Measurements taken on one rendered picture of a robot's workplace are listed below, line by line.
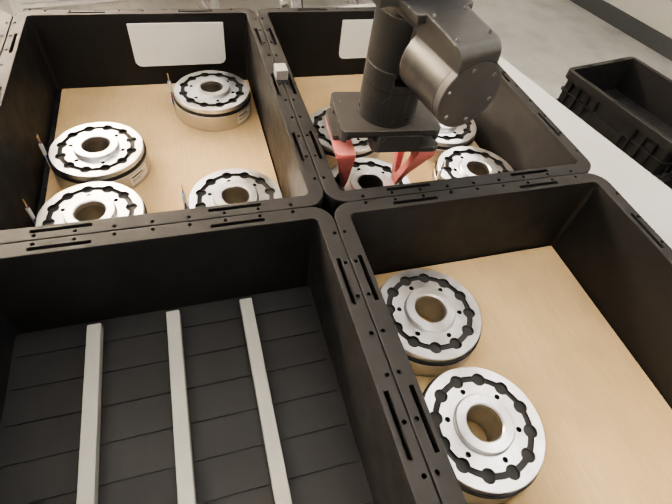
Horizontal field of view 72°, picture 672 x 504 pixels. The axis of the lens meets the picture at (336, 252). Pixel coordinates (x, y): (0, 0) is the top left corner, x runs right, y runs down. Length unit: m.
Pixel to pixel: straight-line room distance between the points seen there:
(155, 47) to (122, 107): 0.10
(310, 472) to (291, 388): 0.07
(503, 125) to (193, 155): 0.41
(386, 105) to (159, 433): 0.34
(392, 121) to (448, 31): 0.12
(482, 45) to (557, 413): 0.32
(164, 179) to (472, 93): 0.37
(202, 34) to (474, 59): 0.46
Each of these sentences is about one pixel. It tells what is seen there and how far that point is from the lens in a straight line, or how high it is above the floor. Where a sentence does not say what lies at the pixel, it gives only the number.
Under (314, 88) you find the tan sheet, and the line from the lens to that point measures 0.76.
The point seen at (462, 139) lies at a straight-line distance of 0.66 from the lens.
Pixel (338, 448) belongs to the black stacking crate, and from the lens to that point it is 0.41.
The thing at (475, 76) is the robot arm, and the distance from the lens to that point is 0.37.
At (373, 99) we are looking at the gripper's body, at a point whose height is 0.99.
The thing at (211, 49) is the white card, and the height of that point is 0.88.
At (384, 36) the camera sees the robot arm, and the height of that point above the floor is 1.05.
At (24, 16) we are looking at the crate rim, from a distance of 0.74.
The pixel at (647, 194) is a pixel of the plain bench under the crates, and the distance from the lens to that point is 1.03.
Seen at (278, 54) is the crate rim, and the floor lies 0.93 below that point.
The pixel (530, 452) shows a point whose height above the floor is 0.86.
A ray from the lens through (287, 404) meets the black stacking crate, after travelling 0.42.
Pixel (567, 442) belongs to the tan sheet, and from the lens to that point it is 0.48.
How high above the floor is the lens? 1.22
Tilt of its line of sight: 50 degrees down
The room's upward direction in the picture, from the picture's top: 9 degrees clockwise
